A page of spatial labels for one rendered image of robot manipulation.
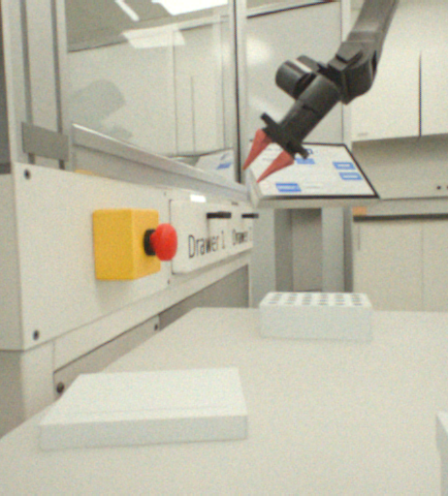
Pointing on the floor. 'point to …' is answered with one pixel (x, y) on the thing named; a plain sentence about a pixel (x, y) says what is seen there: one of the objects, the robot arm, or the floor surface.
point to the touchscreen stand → (299, 250)
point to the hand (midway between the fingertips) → (252, 172)
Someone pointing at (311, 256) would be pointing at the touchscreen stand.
